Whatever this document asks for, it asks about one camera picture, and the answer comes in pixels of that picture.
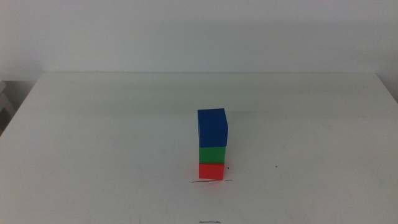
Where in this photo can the blue cube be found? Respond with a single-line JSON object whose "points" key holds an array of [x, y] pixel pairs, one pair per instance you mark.
{"points": [[213, 127]]}

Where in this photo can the green cube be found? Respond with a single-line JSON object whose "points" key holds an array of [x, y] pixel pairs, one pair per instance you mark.
{"points": [[212, 155]]}

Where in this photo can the red cube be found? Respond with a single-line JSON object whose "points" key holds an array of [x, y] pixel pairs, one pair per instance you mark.
{"points": [[211, 171]]}

